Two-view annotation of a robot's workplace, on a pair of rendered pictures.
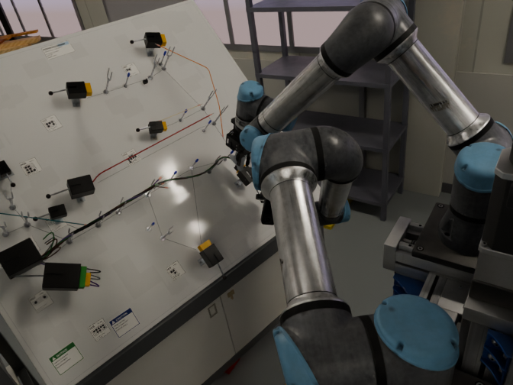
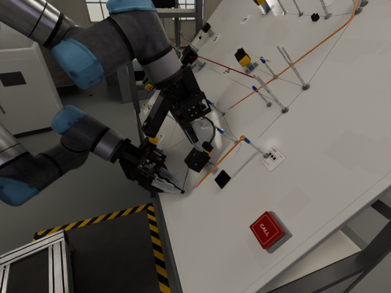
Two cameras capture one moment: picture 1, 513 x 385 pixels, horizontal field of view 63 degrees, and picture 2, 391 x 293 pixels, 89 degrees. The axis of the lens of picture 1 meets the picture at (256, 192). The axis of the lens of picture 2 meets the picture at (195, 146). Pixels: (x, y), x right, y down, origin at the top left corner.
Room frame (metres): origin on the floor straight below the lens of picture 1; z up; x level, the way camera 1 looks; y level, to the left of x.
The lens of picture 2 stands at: (1.47, -0.40, 1.45)
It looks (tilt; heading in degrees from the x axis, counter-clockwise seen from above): 34 degrees down; 109
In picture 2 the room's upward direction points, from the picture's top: straight up
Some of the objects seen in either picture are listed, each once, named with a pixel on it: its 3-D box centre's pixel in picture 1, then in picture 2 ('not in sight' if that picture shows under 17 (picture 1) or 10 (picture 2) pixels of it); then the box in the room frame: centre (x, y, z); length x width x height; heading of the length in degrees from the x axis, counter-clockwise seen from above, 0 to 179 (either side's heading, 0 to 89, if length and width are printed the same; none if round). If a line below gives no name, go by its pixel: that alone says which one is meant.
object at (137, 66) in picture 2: not in sight; (152, 68); (0.66, 0.96, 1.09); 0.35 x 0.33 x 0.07; 128
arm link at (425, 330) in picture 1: (409, 347); not in sight; (0.38, -0.19, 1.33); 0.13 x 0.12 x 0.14; 88
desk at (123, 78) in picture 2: not in sight; (125, 74); (-1.29, 3.16, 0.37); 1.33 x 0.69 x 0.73; 142
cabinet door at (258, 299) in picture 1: (275, 281); not in sight; (1.27, -0.02, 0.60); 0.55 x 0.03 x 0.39; 128
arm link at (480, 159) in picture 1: (482, 178); not in sight; (0.77, -0.51, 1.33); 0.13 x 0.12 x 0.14; 147
